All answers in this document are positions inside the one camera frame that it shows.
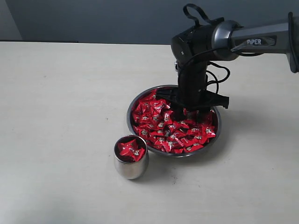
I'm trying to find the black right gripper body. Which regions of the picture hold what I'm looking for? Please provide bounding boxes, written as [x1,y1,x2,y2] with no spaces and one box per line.
[156,62,229,111]

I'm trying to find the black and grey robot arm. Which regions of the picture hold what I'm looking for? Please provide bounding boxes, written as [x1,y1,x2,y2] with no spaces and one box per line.
[157,13,299,119]

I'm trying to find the steel bowl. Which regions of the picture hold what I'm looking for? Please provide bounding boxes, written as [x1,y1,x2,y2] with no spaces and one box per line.
[127,84,222,158]

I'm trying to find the silver metal cup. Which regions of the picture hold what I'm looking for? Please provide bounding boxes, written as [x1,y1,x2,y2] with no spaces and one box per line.
[114,135,149,180]

